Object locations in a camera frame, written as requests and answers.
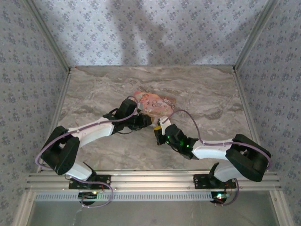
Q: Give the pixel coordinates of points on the pink illustrated diary box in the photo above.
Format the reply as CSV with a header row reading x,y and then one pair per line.
x,y
160,104

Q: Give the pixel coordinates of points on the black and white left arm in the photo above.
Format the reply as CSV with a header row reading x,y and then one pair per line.
x,y
94,131

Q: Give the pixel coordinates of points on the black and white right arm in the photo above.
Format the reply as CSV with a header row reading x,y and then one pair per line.
x,y
211,150

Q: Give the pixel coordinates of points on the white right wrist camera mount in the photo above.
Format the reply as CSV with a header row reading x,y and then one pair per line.
x,y
162,123

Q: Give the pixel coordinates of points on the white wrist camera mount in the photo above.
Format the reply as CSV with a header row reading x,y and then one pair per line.
x,y
162,123
140,106

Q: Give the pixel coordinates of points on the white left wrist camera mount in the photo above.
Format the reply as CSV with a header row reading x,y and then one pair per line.
x,y
140,106

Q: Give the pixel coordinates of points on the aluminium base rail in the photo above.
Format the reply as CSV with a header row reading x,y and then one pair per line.
x,y
152,181

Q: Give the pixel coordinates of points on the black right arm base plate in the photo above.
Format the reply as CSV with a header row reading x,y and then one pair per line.
x,y
200,181

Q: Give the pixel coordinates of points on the aluminium table side rail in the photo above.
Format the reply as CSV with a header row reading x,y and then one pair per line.
x,y
61,94
242,94

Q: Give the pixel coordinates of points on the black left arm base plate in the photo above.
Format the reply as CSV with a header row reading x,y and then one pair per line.
x,y
106,181

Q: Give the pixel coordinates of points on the aluminium frame post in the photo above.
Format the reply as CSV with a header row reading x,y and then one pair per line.
x,y
254,35
49,35

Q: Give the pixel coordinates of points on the aluminium frame leg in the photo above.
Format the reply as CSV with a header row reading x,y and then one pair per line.
x,y
279,209
24,209

